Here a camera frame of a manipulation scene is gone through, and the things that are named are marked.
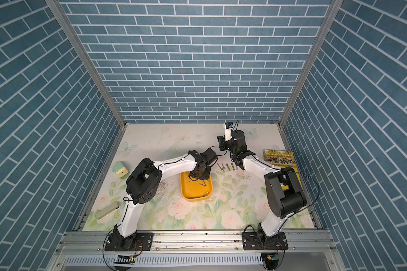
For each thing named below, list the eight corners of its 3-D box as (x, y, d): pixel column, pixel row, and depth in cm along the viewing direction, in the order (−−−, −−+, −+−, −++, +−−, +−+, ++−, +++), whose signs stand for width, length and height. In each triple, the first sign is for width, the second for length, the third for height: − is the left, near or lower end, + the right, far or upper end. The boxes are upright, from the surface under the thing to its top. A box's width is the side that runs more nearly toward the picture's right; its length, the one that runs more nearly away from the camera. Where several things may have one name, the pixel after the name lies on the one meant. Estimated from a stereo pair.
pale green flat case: (99, 220, 81) (95, 218, 79) (98, 213, 84) (94, 210, 81) (121, 209, 85) (118, 207, 82) (119, 202, 87) (116, 200, 84)
